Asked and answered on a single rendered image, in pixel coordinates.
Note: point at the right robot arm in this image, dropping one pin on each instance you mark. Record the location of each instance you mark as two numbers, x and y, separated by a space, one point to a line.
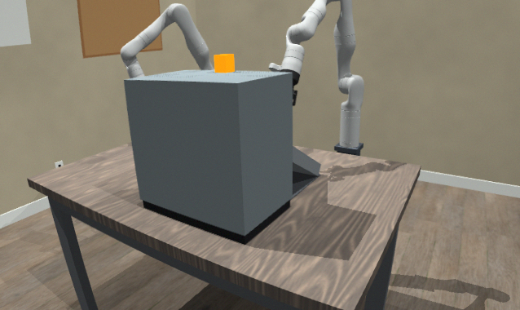
174 13

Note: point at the grey metal cabinet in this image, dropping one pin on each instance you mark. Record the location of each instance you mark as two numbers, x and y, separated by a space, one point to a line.
216 152

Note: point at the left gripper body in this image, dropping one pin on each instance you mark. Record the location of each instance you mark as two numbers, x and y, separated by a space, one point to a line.
296 75

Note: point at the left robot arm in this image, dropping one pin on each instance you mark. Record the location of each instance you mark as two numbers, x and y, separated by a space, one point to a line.
344 37

